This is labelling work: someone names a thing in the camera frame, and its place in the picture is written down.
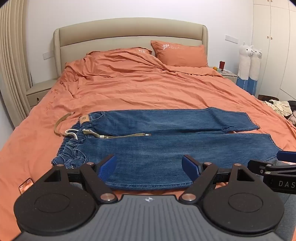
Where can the beige upholstered headboard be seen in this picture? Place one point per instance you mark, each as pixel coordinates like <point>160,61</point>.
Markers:
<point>129,37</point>

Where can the blue denim pants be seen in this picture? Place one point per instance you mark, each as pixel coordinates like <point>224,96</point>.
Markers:
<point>150,150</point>

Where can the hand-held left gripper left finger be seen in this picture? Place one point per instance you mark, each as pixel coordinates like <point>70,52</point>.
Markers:
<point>107,168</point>

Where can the beige nightstand with drawer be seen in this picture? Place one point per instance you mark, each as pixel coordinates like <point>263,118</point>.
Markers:
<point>38,91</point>

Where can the orange embroidered pillow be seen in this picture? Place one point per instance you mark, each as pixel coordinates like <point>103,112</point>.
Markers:
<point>144,50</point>
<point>180,54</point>

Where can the olive fabric belt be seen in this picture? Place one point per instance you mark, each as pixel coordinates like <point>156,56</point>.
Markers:
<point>120,137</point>

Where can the white alpaca plush toy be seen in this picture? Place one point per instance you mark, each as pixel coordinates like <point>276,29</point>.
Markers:
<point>254,69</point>
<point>244,62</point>

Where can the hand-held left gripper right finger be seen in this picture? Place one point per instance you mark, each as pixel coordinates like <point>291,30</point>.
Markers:
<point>189,165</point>

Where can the white nightstand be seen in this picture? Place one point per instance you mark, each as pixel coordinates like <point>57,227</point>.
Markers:
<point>229,75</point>

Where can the beige pleated curtain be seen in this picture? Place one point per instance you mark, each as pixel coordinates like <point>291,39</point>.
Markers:
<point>13,64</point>

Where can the pile of clothes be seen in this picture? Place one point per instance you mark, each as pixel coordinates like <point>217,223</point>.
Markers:
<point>281,107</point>

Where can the white wall switch plate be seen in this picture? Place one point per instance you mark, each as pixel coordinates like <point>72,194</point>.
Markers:
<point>47,55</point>
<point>231,39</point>

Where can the smartphone with orange case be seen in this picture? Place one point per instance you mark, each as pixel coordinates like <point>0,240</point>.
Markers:
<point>26,185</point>

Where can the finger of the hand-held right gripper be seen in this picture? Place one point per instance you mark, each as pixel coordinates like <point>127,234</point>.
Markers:
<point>286,156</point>
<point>255,165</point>

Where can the orange duvet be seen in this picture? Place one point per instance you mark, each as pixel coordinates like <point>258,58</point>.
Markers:
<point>138,90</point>

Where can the cream wardrobe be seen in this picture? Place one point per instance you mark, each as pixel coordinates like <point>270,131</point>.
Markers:
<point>275,46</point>

